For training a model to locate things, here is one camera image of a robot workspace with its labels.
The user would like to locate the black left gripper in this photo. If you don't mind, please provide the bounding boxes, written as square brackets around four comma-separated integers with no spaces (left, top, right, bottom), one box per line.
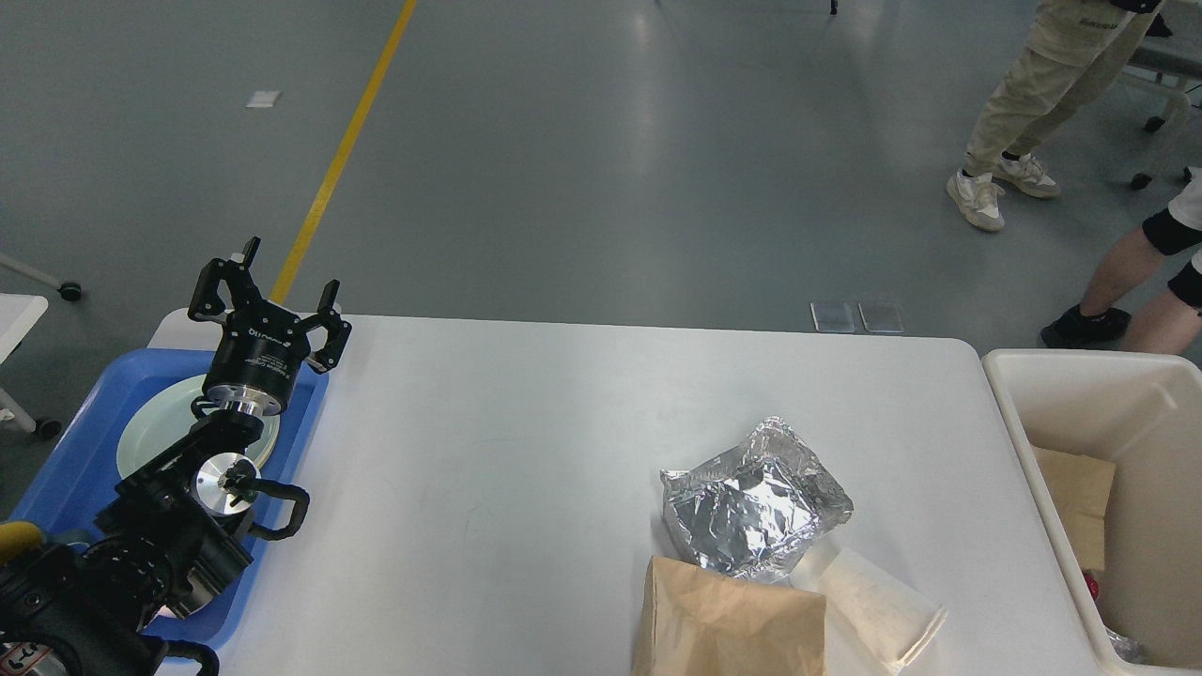
[186,237,352,416]

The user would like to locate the green plate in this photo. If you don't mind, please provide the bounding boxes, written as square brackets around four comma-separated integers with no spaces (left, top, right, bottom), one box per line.
[117,374,282,482]

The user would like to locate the brown paper bag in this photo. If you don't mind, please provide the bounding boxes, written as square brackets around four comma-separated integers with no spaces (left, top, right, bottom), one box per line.
[1033,447,1117,573]
[631,557,827,675]

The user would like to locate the foil large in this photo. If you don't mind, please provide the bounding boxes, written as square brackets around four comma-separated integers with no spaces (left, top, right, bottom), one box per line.
[660,419,855,585]

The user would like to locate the white paper cup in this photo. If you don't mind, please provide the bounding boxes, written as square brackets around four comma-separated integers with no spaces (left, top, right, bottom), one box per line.
[789,544,948,675]

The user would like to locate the crushed red can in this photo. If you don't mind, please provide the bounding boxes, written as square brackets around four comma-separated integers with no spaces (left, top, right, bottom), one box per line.
[1082,570,1101,601]

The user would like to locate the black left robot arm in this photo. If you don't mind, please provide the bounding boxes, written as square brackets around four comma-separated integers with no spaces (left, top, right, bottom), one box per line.
[1,237,352,675]

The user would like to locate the white side table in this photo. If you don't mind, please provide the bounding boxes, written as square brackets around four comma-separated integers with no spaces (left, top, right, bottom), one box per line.
[1,293,64,441]

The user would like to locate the teal mug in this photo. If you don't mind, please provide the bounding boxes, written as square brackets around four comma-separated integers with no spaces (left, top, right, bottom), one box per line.
[0,521,46,567]

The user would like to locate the person in beige trousers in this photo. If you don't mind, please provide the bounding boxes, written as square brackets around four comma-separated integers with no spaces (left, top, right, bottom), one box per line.
[946,1,1164,235]

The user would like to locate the white plastic bin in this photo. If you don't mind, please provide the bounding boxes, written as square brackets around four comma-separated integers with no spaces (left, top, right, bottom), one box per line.
[982,349,1201,675]

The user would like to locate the person in white shorts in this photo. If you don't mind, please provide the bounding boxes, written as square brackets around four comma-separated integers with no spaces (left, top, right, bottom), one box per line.
[1040,174,1202,356]

